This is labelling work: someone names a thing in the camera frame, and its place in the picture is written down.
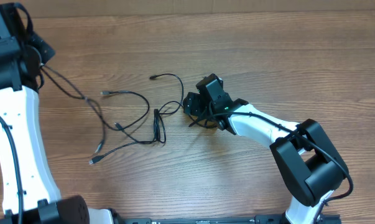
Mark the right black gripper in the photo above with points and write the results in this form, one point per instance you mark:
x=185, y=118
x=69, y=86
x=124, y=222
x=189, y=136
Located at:
x=191, y=104

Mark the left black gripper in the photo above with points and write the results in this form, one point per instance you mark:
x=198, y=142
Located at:
x=46, y=50

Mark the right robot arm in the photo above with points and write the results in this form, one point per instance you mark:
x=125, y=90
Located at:
x=312, y=169

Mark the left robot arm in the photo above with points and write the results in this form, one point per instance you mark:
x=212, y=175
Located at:
x=30, y=194

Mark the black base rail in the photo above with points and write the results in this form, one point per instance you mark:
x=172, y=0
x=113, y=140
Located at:
x=111, y=216

